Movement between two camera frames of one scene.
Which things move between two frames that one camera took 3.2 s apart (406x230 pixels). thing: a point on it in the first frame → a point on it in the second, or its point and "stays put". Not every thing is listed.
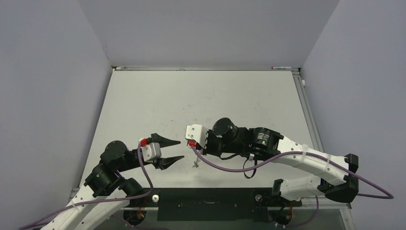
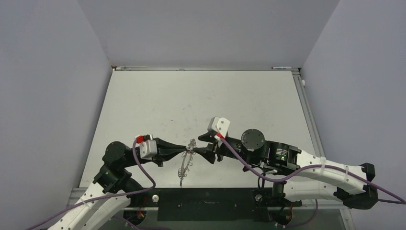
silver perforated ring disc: (196, 165) → (186, 159)
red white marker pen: (280, 67) stays put
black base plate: (211, 204) stays put
